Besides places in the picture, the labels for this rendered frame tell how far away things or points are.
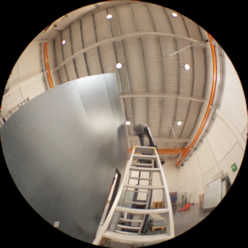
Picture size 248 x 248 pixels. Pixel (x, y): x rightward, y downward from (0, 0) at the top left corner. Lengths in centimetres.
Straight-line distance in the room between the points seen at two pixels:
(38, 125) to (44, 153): 17
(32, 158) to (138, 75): 668
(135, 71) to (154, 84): 189
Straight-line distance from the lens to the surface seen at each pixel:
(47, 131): 54
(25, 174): 57
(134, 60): 675
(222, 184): 480
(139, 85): 673
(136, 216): 351
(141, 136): 220
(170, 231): 68
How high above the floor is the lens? 158
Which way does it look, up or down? 50 degrees up
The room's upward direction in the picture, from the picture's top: 19 degrees clockwise
